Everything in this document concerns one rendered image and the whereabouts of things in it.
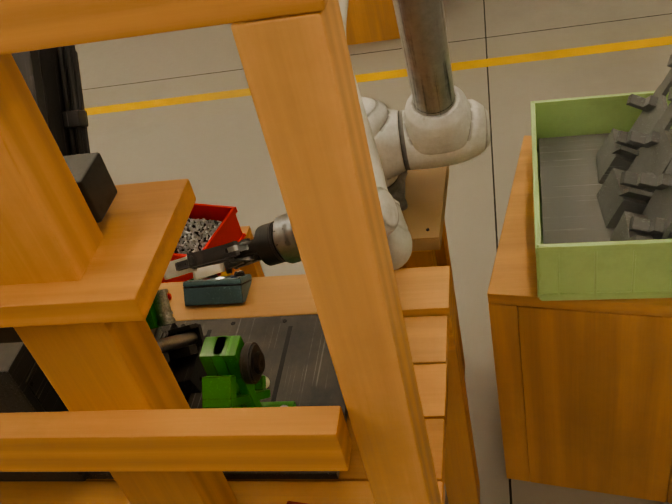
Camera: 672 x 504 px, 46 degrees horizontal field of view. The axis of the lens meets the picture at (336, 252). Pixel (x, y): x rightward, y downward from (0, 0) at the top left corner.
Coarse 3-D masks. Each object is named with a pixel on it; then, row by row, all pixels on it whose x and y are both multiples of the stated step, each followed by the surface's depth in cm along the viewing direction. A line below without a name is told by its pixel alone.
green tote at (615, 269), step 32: (608, 96) 213; (640, 96) 211; (544, 128) 222; (576, 128) 221; (608, 128) 219; (544, 256) 176; (576, 256) 174; (608, 256) 173; (640, 256) 171; (544, 288) 182; (576, 288) 180; (608, 288) 179; (640, 288) 177
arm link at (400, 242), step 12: (348, 0) 148; (360, 96) 147; (372, 144) 149; (372, 156) 149; (384, 180) 150; (396, 204) 147; (396, 228) 144; (396, 240) 143; (408, 240) 148; (396, 252) 144; (408, 252) 149; (396, 264) 148
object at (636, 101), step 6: (630, 96) 200; (636, 96) 200; (654, 96) 197; (630, 102) 200; (636, 102) 200; (642, 102) 200; (648, 102) 197; (654, 102) 197; (642, 108) 201; (648, 108) 200; (618, 132) 200; (624, 132) 199; (618, 138) 199; (624, 138) 199; (624, 144) 199; (630, 144) 199
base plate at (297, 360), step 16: (192, 320) 187; (208, 320) 186; (224, 320) 185; (240, 320) 184; (256, 320) 183; (272, 320) 182; (288, 320) 181; (304, 320) 180; (208, 336) 182; (256, 336) 179; (272, 336) 178; (288, 336) 177; (304, 336) 176; (320, 336) 175; (272, 352) 174; (288, 352) 173; (304, 352) 172; (320, 352) 171; (272, 368) 171; (288, 368) 170; (304, 368) 169; (320, 368) 168; (272, 384) 167; (288, 384) 166; (304, 384) 165; (320, 384) 164; (336, 384) 164; (192, 400) 168; (272, 400) 164; (288, 400) 163; (304, 400) 162; (320, 400) 161; (336, 400) 160
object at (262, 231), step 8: (264, 224) 140; (272, 224) 139; (256, 232) 139; (264, 232) 138; (272, 232) 138; (256, 240) 138; (264, 240) 137; (272, 240) 137; (256, 248) 138; (264, 248) 138; (272, 248) 137; (240, 256) 140; (264, 256) 138; (272, 256) 138; (280, 256) 138; (272, 264) 140
